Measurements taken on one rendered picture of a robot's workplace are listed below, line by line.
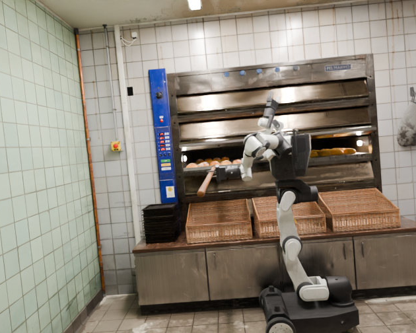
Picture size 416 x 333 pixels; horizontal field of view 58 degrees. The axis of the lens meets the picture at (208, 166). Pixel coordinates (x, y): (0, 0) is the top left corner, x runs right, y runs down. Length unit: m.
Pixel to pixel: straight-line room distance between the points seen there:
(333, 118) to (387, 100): 0.53
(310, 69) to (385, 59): 0.69
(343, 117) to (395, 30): 0.92
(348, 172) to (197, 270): 1.69
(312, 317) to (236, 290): 0.74
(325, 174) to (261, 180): 0.61
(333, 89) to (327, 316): 2.04
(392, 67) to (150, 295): 2.98
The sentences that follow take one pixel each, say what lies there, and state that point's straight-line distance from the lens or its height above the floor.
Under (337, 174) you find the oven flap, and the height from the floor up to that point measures 1.00.
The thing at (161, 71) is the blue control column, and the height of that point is 2.12.
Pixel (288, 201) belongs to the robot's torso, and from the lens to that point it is 2.71.
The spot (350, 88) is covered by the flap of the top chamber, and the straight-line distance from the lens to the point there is 3.84.
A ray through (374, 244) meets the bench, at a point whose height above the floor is 0.47.
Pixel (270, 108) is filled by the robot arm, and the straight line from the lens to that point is 3.06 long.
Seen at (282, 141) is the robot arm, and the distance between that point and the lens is 2.49.
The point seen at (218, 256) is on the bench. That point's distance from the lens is 3.20.
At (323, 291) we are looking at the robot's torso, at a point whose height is 0.30.
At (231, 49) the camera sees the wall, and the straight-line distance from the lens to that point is 3.72.
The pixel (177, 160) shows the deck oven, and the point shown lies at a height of 1.27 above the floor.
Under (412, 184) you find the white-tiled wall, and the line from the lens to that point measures 4.04.
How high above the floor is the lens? 1.38
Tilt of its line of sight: 3 degrees down
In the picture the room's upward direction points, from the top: 5 degrees counter-clockwise
